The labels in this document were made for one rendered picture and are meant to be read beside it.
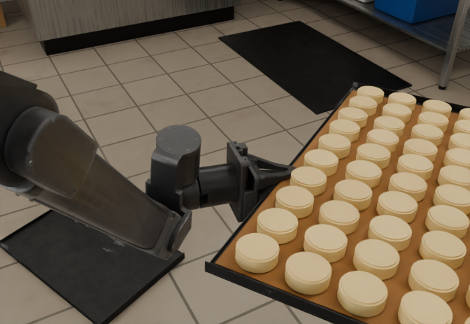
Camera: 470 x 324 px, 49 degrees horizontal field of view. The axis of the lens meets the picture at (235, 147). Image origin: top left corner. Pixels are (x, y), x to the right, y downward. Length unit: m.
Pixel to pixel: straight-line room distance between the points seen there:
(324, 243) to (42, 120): 0.40
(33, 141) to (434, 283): 0.45
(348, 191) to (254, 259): 0.19
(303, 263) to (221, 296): 1.29
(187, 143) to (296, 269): 0.20
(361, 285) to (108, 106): 2.51
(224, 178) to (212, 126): 2.00
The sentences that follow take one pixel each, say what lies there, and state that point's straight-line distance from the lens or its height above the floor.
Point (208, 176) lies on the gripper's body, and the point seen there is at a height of 1.01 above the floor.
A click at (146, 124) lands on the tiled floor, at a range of 2.75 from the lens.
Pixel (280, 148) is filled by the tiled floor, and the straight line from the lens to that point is 2.53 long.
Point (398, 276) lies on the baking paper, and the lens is 0.62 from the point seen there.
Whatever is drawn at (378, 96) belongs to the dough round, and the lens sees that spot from 1.00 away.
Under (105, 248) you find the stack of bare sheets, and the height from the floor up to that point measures 0.02.
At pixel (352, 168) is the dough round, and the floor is 1.00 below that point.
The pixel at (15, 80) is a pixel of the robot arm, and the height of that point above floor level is 1.32.
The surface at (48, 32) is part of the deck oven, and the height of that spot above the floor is 0.17.
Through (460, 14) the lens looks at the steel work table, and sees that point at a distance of 3.10.
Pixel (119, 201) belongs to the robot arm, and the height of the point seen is 1.13.
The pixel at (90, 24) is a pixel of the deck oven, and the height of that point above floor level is 0.18.
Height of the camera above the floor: 1.44
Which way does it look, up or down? 35 degrees down
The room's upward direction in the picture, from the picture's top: straight up
